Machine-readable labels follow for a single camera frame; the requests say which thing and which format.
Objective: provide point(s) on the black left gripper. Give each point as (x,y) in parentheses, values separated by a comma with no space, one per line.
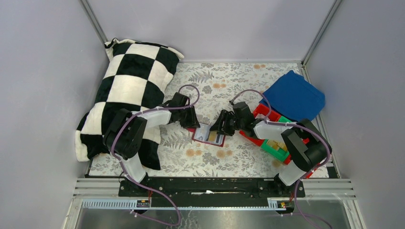
(188,117)

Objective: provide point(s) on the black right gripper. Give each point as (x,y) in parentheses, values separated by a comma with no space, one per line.
(227,122)

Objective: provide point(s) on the red leather card holder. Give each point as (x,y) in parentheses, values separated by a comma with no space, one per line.
(201,133)

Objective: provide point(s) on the yellow credit card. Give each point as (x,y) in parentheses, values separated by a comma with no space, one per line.
(214,137)

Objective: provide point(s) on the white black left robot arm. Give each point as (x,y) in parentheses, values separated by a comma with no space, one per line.
(124,135)

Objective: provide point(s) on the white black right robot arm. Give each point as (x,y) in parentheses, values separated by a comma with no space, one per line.
(303,129)

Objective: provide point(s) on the floral patterned table mat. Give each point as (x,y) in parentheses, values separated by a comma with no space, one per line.
(218,83)

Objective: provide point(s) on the folded blue cloth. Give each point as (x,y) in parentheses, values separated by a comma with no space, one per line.
(294,98)

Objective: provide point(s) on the black white checkered pillow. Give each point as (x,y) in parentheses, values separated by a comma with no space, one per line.
(136,78)

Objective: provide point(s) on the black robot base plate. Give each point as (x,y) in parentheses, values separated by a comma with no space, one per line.
(209,192)

